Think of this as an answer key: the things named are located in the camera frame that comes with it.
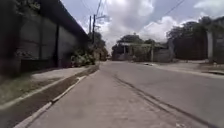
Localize row of trees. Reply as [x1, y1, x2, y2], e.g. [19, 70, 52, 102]
[111, 15, 224, 62]

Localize grey concrete sidewalk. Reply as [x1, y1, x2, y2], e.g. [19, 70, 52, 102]
[0, 65, 98, 108]

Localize grey concrete road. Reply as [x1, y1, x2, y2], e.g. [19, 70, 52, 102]
[27, 59, 224, 128]

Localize overhead wires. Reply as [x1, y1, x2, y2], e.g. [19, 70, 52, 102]
[79, 0, 186, 21]

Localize dark wall with pale pillar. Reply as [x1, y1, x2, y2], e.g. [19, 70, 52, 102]
[173, 15, 224, 64]

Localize dark utility pole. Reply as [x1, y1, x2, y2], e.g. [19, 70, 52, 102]
[91, 14, 107, 46]

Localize pale concrete kerb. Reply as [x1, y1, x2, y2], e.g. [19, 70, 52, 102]
[13, 63, 101, 128]

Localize green bushes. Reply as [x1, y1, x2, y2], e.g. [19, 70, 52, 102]
[70, 49, 97, 68]

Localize grey building with canopy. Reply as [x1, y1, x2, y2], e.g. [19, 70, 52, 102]
[0, 0, 92, 76]

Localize thin utility pole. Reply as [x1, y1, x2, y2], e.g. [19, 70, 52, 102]
[88, 15, 92, 35]

